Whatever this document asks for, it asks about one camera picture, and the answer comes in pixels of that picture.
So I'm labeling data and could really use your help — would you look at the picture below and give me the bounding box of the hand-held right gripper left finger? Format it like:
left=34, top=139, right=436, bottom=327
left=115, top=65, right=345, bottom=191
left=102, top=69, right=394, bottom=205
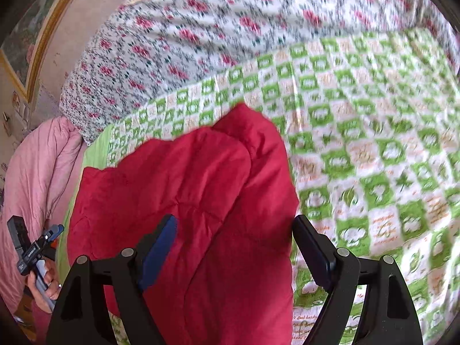
left=45, top=214, right=178, bottom=345

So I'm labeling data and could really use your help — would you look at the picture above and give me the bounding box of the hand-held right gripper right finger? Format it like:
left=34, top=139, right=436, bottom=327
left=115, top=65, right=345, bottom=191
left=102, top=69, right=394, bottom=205
left=292, top=214, right=423, bottom=345

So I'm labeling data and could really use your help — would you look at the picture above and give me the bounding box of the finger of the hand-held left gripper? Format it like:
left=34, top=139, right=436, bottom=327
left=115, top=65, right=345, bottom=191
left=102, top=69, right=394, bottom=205
left=45, top=224, right=65, bottom=250

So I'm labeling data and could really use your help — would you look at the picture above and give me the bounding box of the red quilted jacket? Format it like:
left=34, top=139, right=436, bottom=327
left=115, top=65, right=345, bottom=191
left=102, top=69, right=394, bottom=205
left=66, top=102, right=300, bottom=345

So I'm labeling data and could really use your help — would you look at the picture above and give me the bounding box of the person's left hand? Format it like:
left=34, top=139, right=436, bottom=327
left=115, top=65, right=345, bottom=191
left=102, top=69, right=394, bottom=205
left=25, top=259, right=64, bottom=314

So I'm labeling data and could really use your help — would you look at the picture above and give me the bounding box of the pink quilt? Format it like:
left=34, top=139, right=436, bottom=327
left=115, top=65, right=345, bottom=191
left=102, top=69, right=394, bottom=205
left=0, top=117, right=87, bottom=342

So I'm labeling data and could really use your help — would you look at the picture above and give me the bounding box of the green checkered printed blanket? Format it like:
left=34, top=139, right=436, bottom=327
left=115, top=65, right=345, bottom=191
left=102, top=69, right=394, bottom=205
left=57, top=29, right=460, bottom=345

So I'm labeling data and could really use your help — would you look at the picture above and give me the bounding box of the floral quilt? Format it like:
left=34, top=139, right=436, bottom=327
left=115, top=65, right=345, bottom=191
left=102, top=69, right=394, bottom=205
left=59, top=0, right=457, bottom=146

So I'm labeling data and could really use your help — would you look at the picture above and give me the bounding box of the framed wall picture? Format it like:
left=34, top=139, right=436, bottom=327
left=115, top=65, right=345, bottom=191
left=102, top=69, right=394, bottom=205
left=0, top=0, right=95, bottom=98

